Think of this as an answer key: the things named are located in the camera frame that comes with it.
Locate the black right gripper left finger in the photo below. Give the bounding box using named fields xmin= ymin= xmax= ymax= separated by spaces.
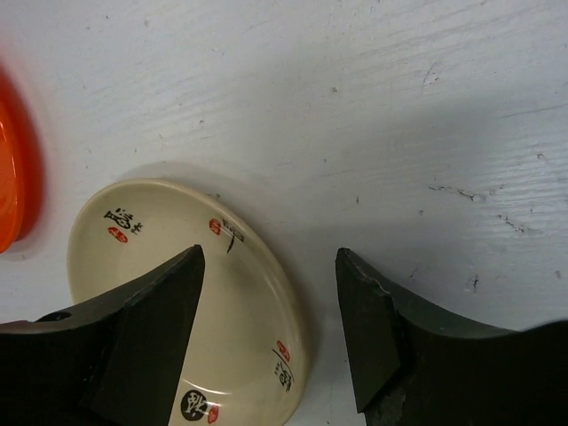
xmin=1 ymin=246 xmax=205 ymax=425

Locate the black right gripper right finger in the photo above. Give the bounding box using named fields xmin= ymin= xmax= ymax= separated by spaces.
xmin=335 ymin=248 xmax=567 ymax=425

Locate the cream floral plate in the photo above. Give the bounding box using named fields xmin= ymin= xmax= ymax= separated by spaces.
xmin=67 ymin=179 xmax=310 ymax=425

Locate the orange glossy plate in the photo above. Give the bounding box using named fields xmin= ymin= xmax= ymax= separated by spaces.
xmin=1 ymin=67 xmax=44 ymax=252

